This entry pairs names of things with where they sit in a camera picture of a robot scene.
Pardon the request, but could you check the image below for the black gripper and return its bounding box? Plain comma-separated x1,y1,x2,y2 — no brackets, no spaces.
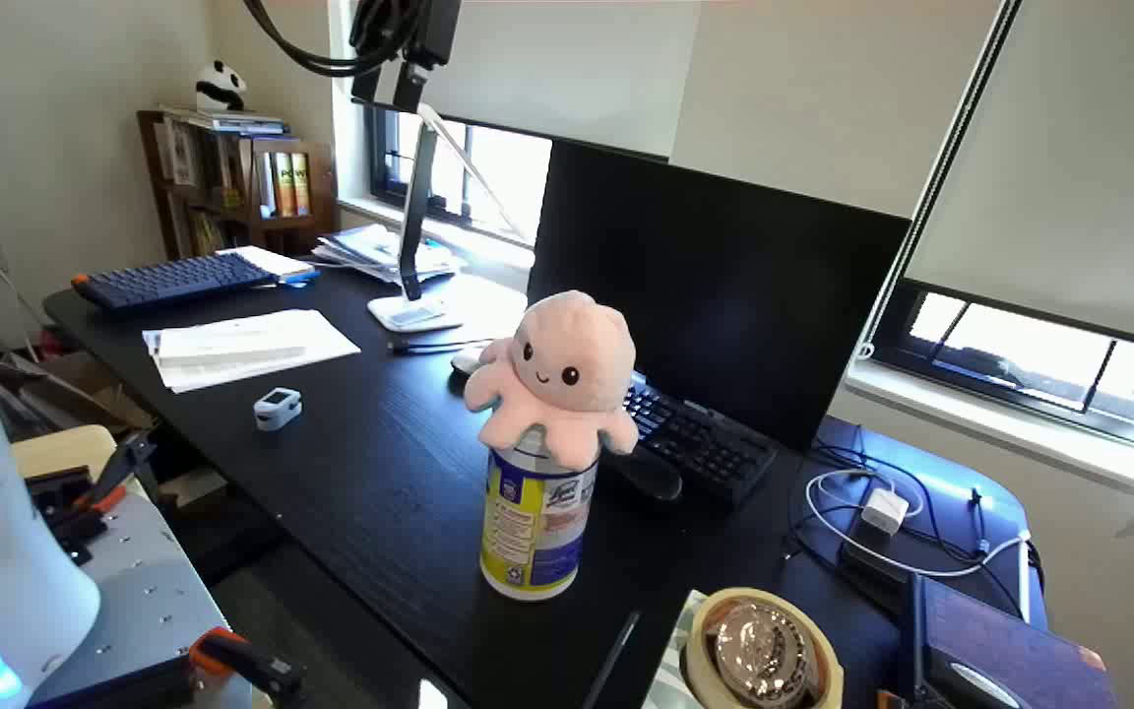
352,0,464,113

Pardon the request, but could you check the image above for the pink octopus plush doll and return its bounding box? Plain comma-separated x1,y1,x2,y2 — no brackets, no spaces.
462,289,641,465

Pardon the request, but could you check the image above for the silver desk lamp stand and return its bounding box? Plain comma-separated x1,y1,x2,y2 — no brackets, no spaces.
366,101,464,337

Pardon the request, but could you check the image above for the black framed window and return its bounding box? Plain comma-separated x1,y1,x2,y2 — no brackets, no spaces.
869,280,1134,461
357,101,554,251

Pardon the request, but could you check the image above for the stack of papers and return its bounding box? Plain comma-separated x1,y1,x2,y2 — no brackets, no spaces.
306,221,464,291

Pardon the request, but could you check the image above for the panda plush toy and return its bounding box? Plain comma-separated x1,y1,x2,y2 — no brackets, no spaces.
188,60,254,118

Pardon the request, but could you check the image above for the white roller blind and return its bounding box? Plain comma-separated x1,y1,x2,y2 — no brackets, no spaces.
427,0,704,163
902,0,1134,356
667,0,1007,226

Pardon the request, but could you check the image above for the brown wooden bookshelf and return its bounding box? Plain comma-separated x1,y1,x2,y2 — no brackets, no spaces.
134,105,343,265

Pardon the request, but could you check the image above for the white computer mouse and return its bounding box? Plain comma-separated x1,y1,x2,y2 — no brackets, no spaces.
444,333,498,379

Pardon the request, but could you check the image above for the blue keyboard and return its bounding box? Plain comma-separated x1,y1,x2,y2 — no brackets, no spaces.
66,251,281,315

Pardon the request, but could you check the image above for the white paper sheet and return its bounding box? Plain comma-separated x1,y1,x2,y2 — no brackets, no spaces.
137,308,366,399

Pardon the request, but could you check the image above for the black computer monitor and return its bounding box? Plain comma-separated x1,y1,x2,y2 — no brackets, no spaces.
525,136,912,458

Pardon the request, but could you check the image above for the white blue wipes canister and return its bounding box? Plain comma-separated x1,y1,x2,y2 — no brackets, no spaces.
477,438,603,607

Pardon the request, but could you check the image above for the black computer mouse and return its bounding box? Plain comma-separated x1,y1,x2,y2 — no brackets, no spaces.
603,446,688,509

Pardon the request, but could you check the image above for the black keyboard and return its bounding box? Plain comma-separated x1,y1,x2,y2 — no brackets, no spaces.
617,374,779,513

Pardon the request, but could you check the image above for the orange black clamp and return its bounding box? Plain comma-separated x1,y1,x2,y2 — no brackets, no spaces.
24,428,156,555
188,622,306,705

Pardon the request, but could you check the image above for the grey mounting plate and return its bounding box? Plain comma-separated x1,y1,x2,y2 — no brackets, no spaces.
29,477,236,709

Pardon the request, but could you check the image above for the white charger block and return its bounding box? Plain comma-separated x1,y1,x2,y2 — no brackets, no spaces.
859,483,912,537

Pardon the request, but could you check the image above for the blue bag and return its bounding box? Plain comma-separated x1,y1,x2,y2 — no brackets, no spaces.
788,412,1054,635

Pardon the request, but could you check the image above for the dark navy folder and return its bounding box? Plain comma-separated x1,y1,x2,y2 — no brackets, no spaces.
776,524,1128,709

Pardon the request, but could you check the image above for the thick black cable hose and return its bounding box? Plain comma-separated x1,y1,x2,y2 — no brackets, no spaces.
239,0,383,79

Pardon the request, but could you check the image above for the white charger cable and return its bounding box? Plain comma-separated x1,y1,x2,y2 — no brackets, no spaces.
800,465,1037,622

